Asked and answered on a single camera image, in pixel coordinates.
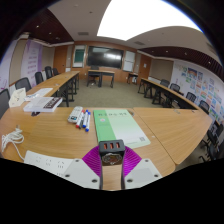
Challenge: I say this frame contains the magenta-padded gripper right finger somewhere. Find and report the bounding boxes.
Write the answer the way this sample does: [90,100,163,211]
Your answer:
[120,147,163,191]

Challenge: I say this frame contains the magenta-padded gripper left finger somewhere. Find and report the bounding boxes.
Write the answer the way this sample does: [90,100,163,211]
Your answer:
[63,147,104,191]

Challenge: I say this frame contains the black cube charger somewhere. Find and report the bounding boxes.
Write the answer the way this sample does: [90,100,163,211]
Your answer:
[98,139,126,167]

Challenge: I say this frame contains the white power strip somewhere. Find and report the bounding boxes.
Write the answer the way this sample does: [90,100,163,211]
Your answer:
[23,150,75,178]

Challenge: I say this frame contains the green and white booklet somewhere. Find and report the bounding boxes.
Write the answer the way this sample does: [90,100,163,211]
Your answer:
[92,108,152,150]

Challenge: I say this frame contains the red marker pen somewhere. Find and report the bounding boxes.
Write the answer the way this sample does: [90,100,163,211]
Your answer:
[75,109,86,129]

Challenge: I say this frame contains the thick white book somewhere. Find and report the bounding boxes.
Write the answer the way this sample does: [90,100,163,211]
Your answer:
[22,96,64,113]

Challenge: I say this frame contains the long wooden conference table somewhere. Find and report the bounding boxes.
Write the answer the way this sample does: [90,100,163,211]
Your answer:
[26,70,81,108]
[138,77,201,110]

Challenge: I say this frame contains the white paper sheets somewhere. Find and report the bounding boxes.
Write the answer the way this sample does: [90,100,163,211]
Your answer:
[24,87,54,102]

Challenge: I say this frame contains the black desk chair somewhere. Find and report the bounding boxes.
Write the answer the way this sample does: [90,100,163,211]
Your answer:
[89,65,101,86]

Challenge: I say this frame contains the white paper bag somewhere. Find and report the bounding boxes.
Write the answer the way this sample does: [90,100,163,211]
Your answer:
[8,87,28,108]

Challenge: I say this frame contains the small wooden side table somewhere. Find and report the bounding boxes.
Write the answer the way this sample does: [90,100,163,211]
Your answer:
[126,72,139,85]

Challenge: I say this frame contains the wooden presenter desk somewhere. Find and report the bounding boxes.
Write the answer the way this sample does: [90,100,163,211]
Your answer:
[87,69,116,89]

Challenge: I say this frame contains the brown wooden door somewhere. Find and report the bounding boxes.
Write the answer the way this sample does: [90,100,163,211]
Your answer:
[52,45,69,74]
[138,54,153,84]

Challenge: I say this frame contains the large bright ceiling light panel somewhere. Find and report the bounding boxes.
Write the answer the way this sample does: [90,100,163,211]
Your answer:
[96,0,203,42]

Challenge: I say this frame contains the white coiled power cable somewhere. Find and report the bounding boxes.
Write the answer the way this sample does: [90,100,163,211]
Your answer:
[0,125,27,162]

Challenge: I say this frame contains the colourful wall posters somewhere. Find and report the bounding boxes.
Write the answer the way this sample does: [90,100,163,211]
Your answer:
[178,64,224,124]

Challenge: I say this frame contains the white wall board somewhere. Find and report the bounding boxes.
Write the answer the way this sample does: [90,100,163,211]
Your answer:
[122,50,137,73]

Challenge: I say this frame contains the green wall board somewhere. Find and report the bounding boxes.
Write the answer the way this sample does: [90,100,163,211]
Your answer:
[72,44,87,69]

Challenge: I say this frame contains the large black wall screen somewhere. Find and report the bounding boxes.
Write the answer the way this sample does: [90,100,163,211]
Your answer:
[86,45,125,70]

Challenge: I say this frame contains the white and purple wall banner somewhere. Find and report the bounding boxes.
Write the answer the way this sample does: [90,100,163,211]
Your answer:
[0,39,18,91]

